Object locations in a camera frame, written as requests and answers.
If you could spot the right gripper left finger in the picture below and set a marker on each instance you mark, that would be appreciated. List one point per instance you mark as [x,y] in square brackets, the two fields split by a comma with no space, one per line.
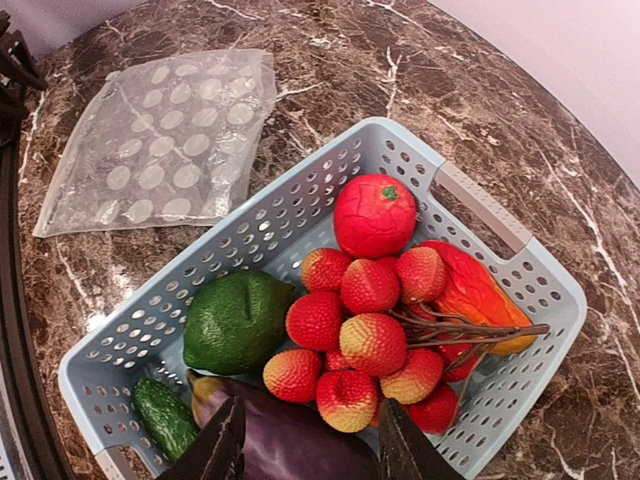
[217,452]

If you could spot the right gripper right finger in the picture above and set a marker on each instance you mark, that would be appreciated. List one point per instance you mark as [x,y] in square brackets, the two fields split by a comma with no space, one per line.
[405,452]

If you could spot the green toy cucumber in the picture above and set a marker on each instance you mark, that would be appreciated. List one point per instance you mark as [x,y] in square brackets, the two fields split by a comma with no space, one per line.
[166,417]

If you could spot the purple toy eggplant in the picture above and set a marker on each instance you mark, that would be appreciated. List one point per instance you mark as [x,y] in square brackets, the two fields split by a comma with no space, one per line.
[283,440]

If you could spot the green toy lime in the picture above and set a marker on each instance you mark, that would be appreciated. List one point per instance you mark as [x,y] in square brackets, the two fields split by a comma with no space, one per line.
[236,322]

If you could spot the light blue plastic basket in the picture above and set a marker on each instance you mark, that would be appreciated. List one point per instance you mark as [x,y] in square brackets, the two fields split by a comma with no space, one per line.
[274,232]

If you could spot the clear dotted zip bag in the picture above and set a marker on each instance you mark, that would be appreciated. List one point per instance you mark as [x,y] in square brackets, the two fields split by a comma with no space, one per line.
[170,142]

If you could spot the red lychee bunch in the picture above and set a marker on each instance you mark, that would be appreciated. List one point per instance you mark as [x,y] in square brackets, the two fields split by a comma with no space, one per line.
[366,331]

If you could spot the red orange toy pepper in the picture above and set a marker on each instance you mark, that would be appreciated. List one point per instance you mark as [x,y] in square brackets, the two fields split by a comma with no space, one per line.
[472,292]

